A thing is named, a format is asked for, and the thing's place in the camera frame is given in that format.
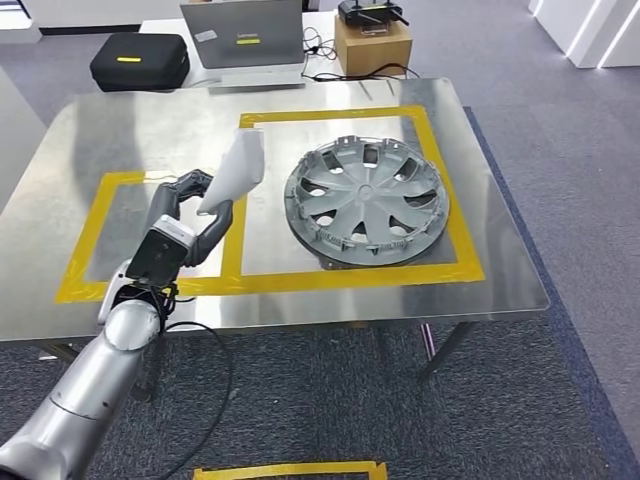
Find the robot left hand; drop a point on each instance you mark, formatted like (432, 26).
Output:
(164, 202)

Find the white plastic part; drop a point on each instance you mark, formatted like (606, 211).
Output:
(237, 172)

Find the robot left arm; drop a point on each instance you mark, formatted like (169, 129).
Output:
(84, 397)

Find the steel workbench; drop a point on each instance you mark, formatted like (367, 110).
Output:
(150, 126)

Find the black carry case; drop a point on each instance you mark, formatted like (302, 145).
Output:
(150, 73)

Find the grey laptop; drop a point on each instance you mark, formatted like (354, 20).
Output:
(240, 26)

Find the steel table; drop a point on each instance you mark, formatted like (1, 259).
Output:
(17, 139)

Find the white platform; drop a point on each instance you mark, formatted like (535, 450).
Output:
(75, 10)

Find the large yellow tape rectangle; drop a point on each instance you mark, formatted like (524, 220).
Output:
(350, 278)

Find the grey wheel hubcap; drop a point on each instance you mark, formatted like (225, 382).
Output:
(367, 199)

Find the white desk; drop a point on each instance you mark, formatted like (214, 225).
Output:
(327, 20)

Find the yellow floor tape square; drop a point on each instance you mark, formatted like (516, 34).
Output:
(280, 470)

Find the cardboard box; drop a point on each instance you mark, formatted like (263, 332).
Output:
(372, 53)

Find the black router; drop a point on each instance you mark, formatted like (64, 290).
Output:
(370, 12)

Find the white display block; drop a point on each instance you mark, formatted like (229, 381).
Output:
(625, 40)
(564, 26)

